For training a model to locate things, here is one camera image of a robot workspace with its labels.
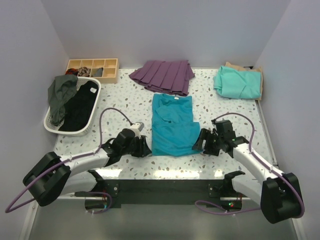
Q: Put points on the black garment in basket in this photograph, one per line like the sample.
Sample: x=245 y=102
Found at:
x=79 y=108

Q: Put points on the mint green folded shirt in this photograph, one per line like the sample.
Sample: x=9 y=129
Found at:
x=233 y=84

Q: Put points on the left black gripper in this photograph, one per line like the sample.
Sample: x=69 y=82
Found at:
x=143 y=150

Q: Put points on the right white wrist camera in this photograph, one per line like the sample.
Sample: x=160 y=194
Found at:
x=214 y=122

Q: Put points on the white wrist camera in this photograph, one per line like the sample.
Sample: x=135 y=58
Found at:
x=214 y=122
x=137 y=128

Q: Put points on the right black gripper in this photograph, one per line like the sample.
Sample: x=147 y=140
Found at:
x=203 y=135

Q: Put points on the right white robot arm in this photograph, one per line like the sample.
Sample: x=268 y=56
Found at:
x=277 y=193

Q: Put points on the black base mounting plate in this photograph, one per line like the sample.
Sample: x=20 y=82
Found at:
x=154 y=192

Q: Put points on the red black fabric roll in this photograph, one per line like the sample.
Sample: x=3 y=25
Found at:
x=72 y=71

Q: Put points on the white laundry basket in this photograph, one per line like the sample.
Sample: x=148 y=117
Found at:
x=47 y=122

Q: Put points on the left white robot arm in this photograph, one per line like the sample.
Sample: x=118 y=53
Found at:
x=47 y=179

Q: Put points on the dark green garment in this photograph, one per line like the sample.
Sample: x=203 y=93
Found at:
x=62 y=89

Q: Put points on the dark grey fabric roll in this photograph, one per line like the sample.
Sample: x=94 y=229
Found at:
x=97 y=72

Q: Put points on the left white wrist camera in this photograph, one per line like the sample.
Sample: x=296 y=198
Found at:
x=137 y=128

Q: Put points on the wooden compartment organizer box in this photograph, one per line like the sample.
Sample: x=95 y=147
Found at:
x=105 y=70

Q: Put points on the tan folded cloth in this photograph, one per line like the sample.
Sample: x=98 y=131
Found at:
x=250 y=69

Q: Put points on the patterned brown fabric roll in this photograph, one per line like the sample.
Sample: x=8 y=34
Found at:
x=84 y=72

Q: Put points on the purple pleated skirt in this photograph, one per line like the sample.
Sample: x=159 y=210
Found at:
x=168 y=77

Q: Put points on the teal t shirt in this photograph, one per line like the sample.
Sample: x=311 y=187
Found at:
x=174 y=131

